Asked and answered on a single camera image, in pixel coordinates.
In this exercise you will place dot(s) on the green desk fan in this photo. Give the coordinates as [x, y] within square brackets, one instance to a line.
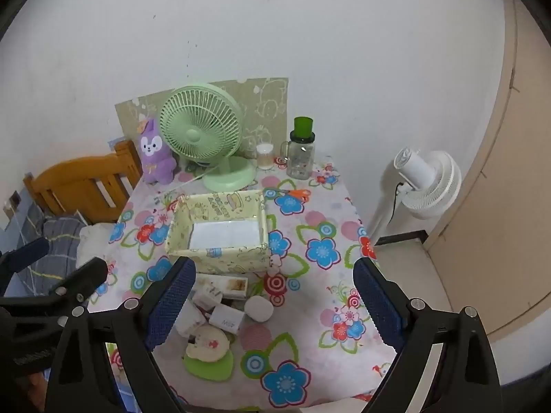
[198, 135]

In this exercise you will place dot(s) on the white cloth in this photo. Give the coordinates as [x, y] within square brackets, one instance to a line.
[92, 241]

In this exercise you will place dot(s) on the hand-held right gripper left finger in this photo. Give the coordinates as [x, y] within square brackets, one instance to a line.
[172, 301]

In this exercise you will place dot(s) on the beige wooden door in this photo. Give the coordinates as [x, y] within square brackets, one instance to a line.
[495, 180]

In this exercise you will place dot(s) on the floral tablecloth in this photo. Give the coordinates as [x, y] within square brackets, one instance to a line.
[327, 232]

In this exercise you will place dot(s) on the green rounded case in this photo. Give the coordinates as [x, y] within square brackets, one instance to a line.
[211, 370]

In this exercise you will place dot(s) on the small white box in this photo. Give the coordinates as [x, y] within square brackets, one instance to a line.
[226, 319]

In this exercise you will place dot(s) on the white power strip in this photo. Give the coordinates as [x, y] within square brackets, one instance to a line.
[224, 285]

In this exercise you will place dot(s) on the purple plush toy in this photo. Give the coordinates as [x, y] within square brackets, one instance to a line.
[155, 155]

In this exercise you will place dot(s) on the light blue card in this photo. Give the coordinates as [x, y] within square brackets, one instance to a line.
[114, 143]

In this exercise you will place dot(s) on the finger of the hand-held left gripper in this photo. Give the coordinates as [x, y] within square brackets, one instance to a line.
[81, 277]
[26, 254]

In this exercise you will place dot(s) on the grey plaid blanket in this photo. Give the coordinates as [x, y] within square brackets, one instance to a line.
[60, 232]

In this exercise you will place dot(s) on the white round container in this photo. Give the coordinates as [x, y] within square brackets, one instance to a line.
[258, 309]

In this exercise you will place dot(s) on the cartoon printed board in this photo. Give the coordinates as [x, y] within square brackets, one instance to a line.
[267, 103]

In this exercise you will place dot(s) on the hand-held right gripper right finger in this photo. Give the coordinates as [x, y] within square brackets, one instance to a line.
[379, 305]

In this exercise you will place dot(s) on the glass jar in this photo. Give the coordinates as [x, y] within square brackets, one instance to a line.
[265, 159]

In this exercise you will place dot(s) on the clear bottle with green lid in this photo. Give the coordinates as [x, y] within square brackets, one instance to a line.
[301, 159]

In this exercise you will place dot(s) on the white standing fan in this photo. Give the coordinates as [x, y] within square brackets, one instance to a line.
[430, 180]

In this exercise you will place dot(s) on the round cream cartoon lid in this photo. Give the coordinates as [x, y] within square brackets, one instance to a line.
[209, 344]

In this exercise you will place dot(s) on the wooden chair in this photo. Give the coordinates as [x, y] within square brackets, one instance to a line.
[77, 180]

